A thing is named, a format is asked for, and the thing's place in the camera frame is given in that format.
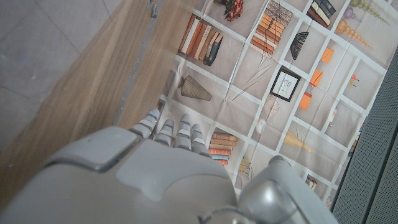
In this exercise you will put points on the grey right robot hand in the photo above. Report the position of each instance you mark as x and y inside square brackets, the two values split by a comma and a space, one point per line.
[149, 180]

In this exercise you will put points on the printed bookshelf backdrop cloth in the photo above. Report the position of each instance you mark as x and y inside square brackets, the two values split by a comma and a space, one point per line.
[248, 81]

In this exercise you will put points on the grey perforated panel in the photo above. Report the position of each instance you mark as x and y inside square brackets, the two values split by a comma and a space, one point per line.
[373, 155]

